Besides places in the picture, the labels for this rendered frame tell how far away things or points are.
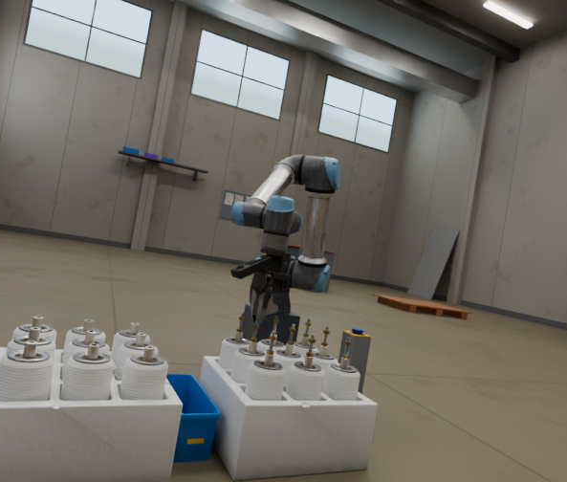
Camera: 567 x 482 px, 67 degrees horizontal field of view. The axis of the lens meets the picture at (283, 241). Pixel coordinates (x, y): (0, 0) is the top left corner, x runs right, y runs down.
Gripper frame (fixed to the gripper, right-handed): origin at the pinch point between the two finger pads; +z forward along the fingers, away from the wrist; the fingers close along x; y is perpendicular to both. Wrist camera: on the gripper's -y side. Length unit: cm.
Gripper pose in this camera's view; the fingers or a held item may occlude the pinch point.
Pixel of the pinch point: (255, 318)
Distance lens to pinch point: 122.5
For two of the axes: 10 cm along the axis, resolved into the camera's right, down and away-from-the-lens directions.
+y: 8.1, 1.5, 5.6
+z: -1.7, 9.9, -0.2
